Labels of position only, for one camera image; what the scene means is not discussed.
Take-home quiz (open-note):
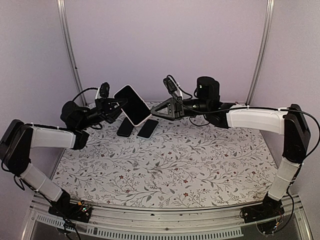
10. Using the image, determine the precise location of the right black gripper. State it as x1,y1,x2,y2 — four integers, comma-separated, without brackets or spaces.
151,96,210,121

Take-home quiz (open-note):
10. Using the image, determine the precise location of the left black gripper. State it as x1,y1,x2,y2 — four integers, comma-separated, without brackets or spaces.
77,96,130,130

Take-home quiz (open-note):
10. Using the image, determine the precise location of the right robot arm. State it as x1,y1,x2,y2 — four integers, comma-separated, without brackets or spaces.
150,75,311,218

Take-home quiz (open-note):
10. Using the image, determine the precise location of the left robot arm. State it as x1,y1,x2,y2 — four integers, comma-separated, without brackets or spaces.
0,97,128,217

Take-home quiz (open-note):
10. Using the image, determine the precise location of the black phone left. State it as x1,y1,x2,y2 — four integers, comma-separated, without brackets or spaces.
116,117,135,138

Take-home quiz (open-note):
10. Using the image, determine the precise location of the black phone middle white case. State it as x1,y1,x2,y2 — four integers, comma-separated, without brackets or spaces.
137,119,159,139

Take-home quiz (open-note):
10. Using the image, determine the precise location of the floral patterned table mat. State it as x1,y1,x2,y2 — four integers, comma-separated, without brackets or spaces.
53,115,277,208

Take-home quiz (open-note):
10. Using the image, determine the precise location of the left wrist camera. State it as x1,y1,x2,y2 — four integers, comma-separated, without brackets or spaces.
95,82,110,99

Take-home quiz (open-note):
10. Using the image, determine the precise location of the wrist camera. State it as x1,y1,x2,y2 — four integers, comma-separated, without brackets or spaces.
163,74,183,98
95,82,110,99

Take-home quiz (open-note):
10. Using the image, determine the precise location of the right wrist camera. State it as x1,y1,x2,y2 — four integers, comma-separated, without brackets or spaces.
163,74,183,98

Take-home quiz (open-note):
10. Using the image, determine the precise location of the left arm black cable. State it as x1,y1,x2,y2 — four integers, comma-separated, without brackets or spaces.
73,86,100,103

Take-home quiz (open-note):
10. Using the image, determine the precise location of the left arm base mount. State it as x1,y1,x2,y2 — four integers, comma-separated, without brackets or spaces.
48,200,93,223

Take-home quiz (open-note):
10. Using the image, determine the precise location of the front aluminium rail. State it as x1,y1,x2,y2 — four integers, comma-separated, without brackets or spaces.
21,195,315,240

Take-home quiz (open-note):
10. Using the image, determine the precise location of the left aluminium frame post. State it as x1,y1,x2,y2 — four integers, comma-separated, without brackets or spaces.
56,0,84,93

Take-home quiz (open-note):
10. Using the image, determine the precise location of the aluminium frame post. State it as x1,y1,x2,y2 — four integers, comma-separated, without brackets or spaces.
245,0,275,105
56,0,84,93

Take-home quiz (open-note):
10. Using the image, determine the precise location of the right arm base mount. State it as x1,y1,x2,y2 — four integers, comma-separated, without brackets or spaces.
239,203,285,223

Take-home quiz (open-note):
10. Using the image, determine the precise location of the right aluminium frame post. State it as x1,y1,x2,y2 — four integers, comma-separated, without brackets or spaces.
245,0,275,105

